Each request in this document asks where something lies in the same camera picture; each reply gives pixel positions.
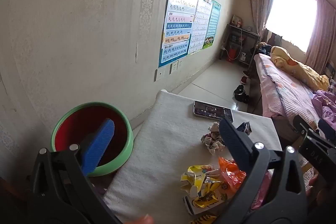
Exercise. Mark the red bucket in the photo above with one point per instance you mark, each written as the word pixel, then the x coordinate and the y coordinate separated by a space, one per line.
pixel 232 54

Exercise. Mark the person's right hand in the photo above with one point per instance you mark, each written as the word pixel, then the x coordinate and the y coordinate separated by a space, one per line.
pixel 313 183

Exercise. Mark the black smartphone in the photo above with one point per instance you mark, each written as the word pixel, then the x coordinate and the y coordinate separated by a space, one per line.
pixel 210 109

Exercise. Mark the teal chart wall poster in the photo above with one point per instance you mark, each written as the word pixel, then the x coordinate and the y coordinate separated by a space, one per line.
pixel 214 22

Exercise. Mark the bright window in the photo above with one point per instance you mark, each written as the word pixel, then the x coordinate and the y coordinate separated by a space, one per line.
pixel 291 8

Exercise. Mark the red bin with green rim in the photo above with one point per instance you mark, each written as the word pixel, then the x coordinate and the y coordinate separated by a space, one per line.
pixel 78 119

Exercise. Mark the dark blue snack wrapper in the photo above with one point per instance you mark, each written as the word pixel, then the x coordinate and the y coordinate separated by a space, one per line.
pixel 245 127

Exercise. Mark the yellow white printed wrapper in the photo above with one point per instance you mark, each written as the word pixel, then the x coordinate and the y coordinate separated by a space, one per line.
pixel 195 176

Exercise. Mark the purple cloth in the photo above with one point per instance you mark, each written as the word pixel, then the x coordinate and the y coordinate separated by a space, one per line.
pixel 324 106

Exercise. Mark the dark clothes pile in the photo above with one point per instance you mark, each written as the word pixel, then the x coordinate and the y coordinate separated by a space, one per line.
pixel 263 48

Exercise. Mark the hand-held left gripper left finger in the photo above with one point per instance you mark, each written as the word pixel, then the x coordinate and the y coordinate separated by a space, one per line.
pixel 98 145

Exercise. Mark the white chart wall poster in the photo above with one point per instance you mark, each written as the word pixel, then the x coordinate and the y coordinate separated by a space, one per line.
pixel 200 24

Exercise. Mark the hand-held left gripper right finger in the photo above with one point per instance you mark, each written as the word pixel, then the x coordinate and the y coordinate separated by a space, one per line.
pixel 233 140

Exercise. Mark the metal shelf rack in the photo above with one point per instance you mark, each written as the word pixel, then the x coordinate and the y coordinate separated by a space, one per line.
pixel 241 40

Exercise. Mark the bed with pink bedspread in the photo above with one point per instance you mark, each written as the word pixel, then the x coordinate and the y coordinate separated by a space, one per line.
pixel 283 90

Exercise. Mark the brown white paper wrapper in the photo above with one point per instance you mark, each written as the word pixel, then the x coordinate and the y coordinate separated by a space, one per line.
pixel 212 142

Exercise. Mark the small yellow wrapper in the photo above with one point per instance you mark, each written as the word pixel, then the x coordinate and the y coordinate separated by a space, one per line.
pixel 203 220

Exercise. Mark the orange plastic wrapper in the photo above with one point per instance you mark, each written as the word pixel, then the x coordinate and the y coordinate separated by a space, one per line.
pixel 231 174

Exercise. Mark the yellow quilt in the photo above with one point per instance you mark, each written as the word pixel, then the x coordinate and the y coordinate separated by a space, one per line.
pixel 296 66

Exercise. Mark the white wall socket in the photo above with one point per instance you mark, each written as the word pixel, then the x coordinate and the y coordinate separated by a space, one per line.
pixel 173 67

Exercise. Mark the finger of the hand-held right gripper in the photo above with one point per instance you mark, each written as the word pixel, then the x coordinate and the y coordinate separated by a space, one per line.
pixel 302 124

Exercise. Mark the pair of black shoes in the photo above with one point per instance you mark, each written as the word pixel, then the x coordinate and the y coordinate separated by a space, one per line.
pixel 241 94

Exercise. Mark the pink plastic wrapper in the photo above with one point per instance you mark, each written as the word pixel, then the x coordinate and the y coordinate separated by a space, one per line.
pixel 260 192

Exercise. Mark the yellow black snack wrapper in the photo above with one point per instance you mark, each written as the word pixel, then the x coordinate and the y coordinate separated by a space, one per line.
pixel 207 199

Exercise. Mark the red shoe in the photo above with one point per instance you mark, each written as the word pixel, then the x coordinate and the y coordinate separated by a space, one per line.
pixel 244 80

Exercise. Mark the white table cloth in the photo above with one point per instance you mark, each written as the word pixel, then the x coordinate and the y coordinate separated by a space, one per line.
pixel 162 140

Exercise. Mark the blue letter wall poster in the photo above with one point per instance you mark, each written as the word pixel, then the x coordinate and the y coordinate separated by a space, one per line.
pixel 178 29

